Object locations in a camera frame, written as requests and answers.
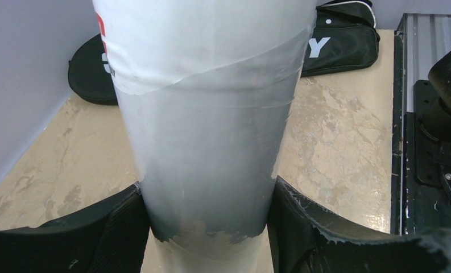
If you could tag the black CROSSWAY racket bag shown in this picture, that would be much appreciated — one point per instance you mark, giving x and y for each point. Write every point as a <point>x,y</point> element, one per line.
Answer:
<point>336,45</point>

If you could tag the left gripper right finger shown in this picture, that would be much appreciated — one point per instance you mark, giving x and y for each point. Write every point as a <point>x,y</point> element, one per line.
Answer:
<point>307,237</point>

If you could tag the white shuttlecock tube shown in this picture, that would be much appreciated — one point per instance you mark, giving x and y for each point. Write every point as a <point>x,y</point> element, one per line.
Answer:
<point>205,89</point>

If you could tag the black SPORT racket bag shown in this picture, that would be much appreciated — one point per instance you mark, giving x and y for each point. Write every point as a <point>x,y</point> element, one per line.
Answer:
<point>353,11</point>

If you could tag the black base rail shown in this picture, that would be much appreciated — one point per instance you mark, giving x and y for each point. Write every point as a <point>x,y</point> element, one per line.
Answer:
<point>421,166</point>

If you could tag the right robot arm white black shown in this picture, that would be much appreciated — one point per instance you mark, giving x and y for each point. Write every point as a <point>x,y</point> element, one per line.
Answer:
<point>436,121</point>

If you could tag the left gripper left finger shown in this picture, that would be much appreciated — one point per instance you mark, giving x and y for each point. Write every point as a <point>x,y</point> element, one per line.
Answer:
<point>108,236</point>

